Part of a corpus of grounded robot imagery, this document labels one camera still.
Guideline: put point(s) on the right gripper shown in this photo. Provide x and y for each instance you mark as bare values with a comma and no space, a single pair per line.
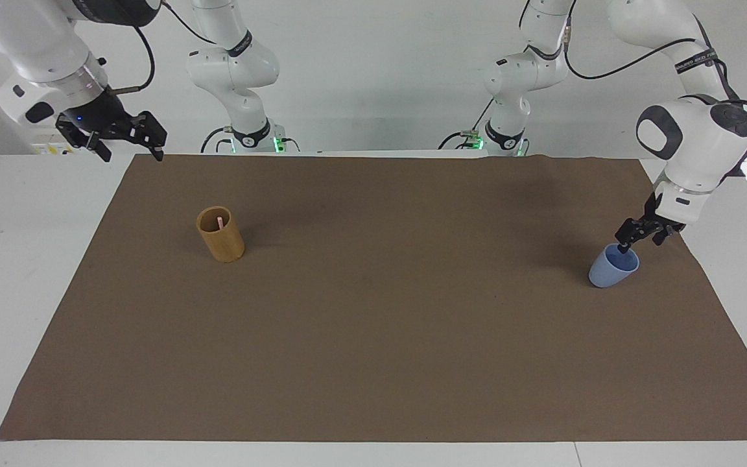
98,111

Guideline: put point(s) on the blue cup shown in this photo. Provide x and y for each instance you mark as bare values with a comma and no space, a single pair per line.
610,274

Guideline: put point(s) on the wooden cup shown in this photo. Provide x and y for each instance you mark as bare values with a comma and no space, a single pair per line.
221,241

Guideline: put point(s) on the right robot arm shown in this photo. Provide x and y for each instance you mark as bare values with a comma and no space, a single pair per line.
30,45

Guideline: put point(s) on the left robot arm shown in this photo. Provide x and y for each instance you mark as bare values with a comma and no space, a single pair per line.
698,139

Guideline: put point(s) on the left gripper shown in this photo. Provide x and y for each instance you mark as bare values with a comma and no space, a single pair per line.
652,209

